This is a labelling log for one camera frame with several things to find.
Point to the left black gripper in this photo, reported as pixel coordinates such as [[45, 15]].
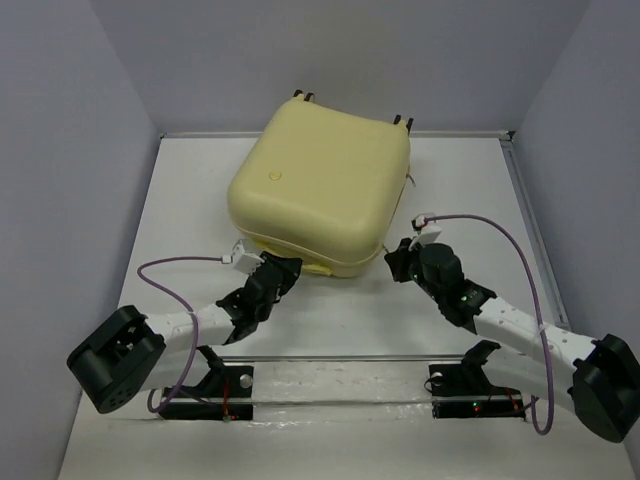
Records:
[[289, 266]]

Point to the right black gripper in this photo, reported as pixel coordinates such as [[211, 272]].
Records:
[[398, 258]]

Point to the yellow suitcase with black lining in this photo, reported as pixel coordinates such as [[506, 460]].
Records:
[[322, 185]]

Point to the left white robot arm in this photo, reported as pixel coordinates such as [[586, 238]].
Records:
[[130, 351]]

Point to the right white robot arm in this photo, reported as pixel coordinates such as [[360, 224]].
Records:
[[596, 379]]

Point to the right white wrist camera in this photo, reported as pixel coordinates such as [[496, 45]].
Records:
[[426, 230]]

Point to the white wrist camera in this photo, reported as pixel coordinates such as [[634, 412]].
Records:
[[426, 230], [246, 257]]

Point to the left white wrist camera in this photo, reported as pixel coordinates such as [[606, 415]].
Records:
[[246, 257]]

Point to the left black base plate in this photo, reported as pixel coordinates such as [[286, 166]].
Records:
[[224, 393]]

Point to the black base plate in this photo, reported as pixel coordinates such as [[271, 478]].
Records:
[[224, 393], [461, 390]]

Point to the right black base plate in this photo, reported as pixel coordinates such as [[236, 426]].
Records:
[[461, 390]]

